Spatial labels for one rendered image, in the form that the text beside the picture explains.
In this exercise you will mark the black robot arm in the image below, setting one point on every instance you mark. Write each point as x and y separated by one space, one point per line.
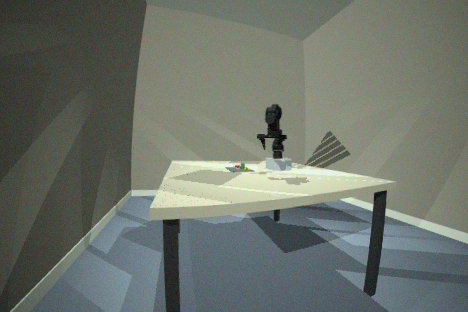
273 114

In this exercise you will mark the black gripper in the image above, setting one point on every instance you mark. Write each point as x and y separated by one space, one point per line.
280 137

